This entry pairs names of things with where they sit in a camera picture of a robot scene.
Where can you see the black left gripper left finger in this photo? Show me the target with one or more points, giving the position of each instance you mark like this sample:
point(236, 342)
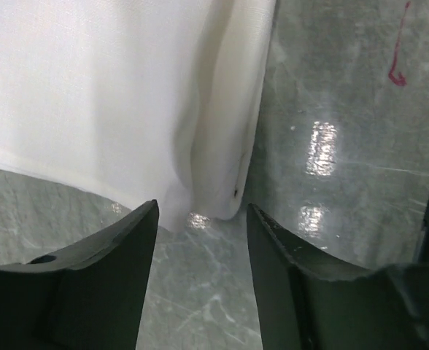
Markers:
point(87, 295)

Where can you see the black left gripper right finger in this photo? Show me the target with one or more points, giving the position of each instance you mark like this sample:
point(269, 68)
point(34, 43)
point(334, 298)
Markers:
point(309, 299)

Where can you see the white cloth napkin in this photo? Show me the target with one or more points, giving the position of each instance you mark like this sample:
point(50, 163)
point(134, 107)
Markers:
point(135, 100)

